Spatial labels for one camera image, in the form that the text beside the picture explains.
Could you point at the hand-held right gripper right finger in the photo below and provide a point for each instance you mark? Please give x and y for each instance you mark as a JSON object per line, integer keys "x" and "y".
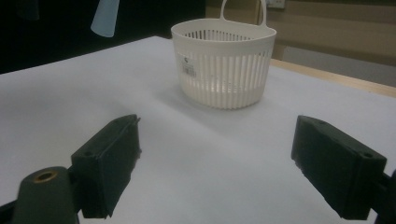
{"x": 336, "y": 168}

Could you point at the light blue hairbrush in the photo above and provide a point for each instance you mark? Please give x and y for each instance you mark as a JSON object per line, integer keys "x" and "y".
{"x": 106, "y": 18}

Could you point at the white slotted plastic basket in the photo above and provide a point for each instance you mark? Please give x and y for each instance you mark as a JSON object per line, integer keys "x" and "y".
{"x": 222, "y": 77}

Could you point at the white wall socket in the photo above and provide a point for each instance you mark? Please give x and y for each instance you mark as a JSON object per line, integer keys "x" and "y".
{"x": 275, "y": 3}

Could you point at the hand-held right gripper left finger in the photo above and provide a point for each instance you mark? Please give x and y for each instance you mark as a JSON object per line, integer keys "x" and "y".
{"x": 106, "y": 165}

